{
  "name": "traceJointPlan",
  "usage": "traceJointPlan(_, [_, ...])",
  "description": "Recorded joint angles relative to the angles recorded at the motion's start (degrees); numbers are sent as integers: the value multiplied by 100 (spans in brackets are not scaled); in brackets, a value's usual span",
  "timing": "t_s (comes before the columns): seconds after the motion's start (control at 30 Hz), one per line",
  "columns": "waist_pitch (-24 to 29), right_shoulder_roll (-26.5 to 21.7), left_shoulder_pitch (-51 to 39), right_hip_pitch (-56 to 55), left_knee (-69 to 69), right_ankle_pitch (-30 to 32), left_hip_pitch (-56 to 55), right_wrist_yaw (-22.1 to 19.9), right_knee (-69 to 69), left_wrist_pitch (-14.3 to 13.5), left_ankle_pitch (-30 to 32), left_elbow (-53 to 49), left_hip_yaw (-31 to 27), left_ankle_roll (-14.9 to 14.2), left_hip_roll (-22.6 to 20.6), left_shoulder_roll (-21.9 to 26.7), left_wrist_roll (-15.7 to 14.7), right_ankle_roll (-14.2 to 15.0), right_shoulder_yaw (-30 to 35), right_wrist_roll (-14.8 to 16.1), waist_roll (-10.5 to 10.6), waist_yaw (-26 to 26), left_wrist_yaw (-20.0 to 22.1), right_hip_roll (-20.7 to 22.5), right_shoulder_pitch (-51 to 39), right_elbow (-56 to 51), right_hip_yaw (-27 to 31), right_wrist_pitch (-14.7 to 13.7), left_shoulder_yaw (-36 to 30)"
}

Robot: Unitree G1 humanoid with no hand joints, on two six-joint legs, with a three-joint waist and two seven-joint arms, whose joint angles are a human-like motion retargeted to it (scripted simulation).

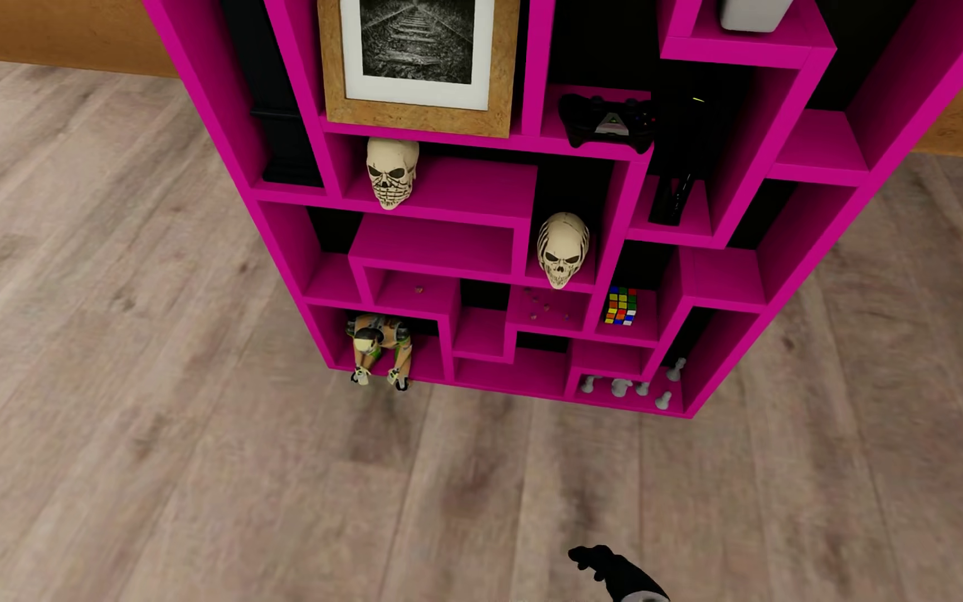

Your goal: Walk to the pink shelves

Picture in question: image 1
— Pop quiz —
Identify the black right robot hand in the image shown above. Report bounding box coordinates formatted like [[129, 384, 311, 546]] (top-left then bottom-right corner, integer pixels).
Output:
[[567, 545, 672, 602]]

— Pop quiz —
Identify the colourful puzzle cube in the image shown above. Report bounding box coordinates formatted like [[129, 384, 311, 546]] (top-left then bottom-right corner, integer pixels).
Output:
[[604, 288, 639, 327]]

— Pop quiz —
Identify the seated toy figure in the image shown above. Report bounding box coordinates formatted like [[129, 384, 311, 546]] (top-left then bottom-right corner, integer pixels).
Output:
[[346, 314, 414, 392]]

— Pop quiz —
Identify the beige skull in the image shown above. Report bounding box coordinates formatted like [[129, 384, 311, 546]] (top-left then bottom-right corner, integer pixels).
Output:
[[365, 138, 421, 211], [537, 211, 591, 290]]

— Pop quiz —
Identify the pink shelving unit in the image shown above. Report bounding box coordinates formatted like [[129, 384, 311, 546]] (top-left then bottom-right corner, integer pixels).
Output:
[[142, 0, 963, 420]]

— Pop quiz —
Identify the black game console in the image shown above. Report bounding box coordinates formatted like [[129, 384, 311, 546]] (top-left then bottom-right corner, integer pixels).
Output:
[[647, 75, 721, 227]]

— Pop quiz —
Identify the black game controller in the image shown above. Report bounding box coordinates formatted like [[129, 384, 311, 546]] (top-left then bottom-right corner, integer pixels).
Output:
[[558, 94, 658, 157]]

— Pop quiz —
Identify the wood framed black-white picture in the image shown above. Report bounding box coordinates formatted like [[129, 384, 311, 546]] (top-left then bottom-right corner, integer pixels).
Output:
[[317, 0, 521, 140]]

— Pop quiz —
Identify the white container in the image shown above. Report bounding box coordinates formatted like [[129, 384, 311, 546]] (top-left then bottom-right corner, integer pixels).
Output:
[[718, 0, 794, 33]]

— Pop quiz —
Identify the black book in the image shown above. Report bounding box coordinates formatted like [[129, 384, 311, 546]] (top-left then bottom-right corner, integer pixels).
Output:
[[219, 0, 325, 188]]

